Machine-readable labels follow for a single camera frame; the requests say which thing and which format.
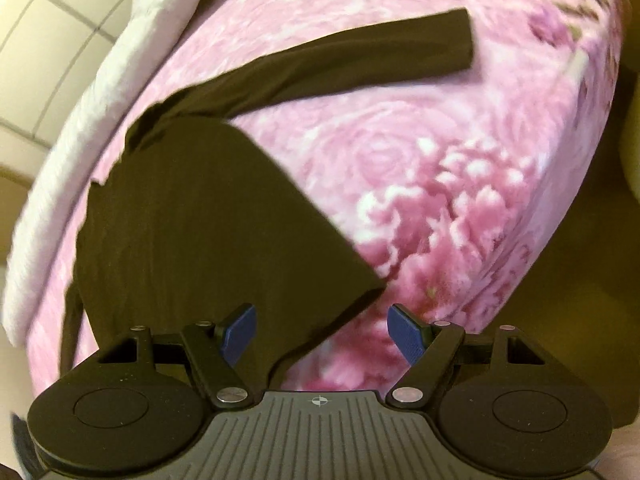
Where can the dark brown garment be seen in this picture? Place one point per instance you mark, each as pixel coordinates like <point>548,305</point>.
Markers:
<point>200,235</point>

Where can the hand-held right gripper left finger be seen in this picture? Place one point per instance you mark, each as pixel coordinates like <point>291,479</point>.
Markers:
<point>241,332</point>

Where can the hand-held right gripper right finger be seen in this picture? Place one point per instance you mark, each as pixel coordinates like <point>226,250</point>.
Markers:
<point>406,332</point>

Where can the white quilted duvet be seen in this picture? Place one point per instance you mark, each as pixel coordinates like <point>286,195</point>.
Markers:
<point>100,125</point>

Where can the pink floral bed sheet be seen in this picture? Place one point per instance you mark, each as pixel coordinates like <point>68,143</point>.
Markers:
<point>400,160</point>

